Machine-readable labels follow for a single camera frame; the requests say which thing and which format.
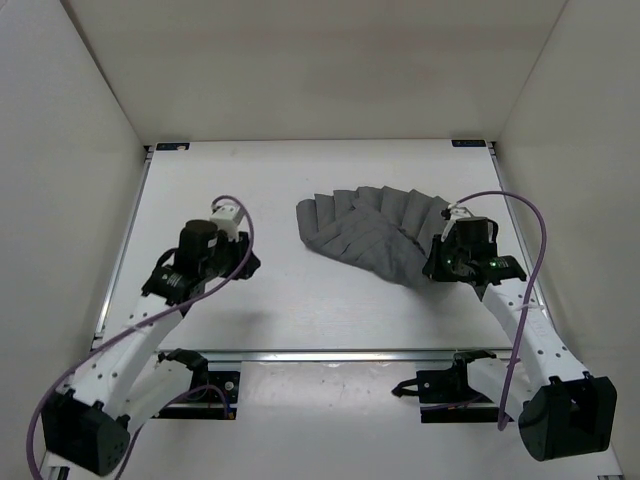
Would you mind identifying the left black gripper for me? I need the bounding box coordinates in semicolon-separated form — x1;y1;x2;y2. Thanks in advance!
206;224;265;276

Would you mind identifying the grey pleated skirt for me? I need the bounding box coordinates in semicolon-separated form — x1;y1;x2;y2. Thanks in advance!
296;186;449;289

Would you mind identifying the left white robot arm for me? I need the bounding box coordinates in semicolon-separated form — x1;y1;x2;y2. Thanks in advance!
36;214;260;477

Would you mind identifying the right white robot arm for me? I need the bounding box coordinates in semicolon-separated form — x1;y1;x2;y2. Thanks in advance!
392;207;617;461

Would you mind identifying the right blue corner sticker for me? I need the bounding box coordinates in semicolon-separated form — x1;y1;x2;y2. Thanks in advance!
451;139;486;148

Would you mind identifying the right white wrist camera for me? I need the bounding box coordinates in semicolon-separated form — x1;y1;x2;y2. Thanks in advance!
441;203;473;221

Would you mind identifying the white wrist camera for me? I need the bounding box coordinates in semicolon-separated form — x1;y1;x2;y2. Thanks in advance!
210;204;245;242
441;203;473;221

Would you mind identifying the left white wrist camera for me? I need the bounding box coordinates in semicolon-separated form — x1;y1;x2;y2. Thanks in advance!
210;204;245;242

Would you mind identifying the front aluminium rail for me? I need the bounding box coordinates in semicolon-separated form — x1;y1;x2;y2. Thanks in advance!
159;349;471;364

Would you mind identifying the right aluminium table rail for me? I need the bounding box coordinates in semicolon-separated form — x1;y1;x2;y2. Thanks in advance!
488;141;519;228

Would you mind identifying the aluminium table rail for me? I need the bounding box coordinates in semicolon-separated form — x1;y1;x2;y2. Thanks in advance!
90;145;155;351
488;141;519;228

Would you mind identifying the left aluminium table rail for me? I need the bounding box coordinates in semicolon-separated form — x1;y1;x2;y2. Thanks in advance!
90;145;155;351

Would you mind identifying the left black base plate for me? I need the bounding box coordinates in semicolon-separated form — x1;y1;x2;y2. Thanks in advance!
154;363;241;421

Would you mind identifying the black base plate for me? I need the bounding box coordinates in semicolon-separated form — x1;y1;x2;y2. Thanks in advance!
391;350;498;424
154;363;241;421

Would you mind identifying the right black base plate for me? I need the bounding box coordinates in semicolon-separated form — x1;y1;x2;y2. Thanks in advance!
391;350;498;424

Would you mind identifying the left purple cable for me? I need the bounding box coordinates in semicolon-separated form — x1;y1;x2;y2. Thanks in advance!
25;194;256;476

